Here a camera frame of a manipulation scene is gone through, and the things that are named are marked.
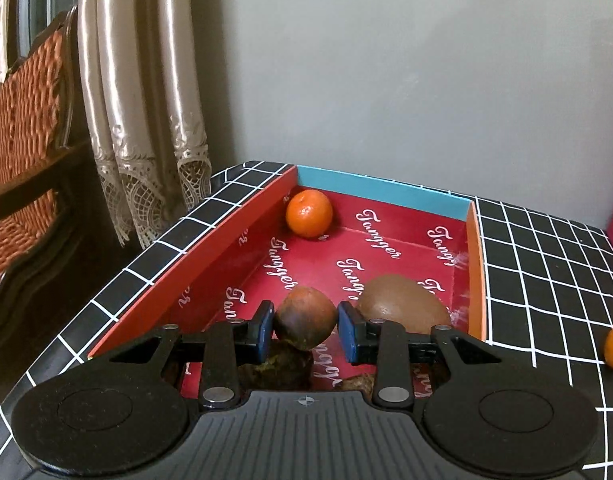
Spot round brown fruit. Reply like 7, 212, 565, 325
273, 286, 338, 351

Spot orange tangerine in box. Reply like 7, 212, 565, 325
285, 188, 334, 238

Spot dark brown wrinkled fruit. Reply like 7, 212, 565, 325
238, 339, 313, 391

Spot colourful cardboard fruit box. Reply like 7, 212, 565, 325
87, 162, 487, 358

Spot large brown oval fruit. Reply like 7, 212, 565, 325
357, 274, 451, 334

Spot dark spiky fruit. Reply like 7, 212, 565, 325
334, 373, 375, 402

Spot beige satin curtain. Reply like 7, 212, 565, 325
78, 0, 212, 247

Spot wooden sofa orange cushions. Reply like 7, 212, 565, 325
0, 9, 123, 348

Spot black white grid tablecloth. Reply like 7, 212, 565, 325
0, 192, 613, 479

